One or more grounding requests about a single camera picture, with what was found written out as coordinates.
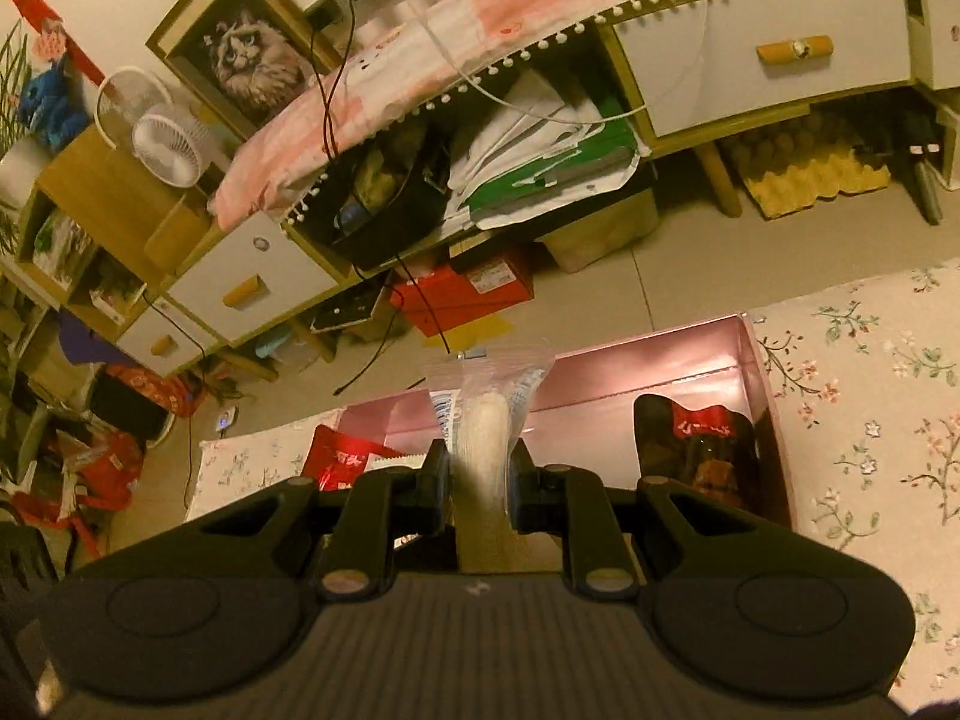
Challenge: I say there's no clear white snack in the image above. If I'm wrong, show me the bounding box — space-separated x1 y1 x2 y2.
425 346 555 533

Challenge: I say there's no dark red snack pack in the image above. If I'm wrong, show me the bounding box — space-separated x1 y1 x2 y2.
633 394 760 509

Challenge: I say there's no pink cardboard box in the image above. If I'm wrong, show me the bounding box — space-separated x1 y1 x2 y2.
337 316 793 525

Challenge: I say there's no large red snack bag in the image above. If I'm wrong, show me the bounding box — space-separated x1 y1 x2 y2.
301 424 402 491

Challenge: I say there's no red shoe box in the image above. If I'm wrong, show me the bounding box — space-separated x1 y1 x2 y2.
389 247 534 338

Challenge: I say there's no left white drawer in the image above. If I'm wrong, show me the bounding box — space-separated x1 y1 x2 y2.
167 213 338 343

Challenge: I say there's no small lower left drawer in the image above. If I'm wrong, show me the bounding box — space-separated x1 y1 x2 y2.
117 298 221 377

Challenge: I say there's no stack of papers and folders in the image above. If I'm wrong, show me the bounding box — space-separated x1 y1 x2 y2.
443 68 649 231

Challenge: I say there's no floral tablecloth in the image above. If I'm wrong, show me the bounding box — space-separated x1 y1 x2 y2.
185 260 960 714

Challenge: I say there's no yellow egg tray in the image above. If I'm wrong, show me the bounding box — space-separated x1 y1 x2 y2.
734 145 892 220

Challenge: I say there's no pink floral cabinet cloth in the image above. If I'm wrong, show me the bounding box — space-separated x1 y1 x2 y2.
213 0 644 232

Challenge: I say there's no white desk fan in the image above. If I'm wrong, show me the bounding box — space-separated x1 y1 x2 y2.
94 67 229 188

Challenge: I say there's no framed cat picture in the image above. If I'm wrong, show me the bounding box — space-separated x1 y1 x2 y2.
146 0 342 140

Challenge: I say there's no far right white drawer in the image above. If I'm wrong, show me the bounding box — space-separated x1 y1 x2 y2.
918 0 960 91

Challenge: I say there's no white drawer with wooden handle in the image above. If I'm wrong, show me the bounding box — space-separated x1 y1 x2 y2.
615 0 911 137

